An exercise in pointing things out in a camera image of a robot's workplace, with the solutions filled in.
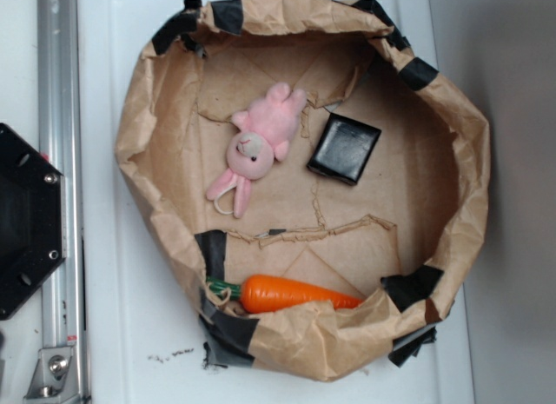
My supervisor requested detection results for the orange toy carrot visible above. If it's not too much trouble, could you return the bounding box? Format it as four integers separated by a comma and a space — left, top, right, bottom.
206, 275, 363, 314

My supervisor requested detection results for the black box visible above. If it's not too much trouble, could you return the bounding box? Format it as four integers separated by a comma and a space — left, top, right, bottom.
307, 113, 381, 186

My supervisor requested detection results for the metal corner bracket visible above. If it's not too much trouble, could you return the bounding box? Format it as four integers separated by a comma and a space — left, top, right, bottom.
23, 346, 81, 404

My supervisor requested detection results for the pink plush bunny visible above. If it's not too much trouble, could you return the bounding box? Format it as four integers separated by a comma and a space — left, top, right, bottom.
206, 83, 308, 218

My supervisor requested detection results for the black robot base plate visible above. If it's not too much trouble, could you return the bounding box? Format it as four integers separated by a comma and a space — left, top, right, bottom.
0, 123, 64, 321

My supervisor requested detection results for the aluminium extrusion rail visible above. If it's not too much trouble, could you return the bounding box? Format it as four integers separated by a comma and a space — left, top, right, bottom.
37, 0, 91, 403

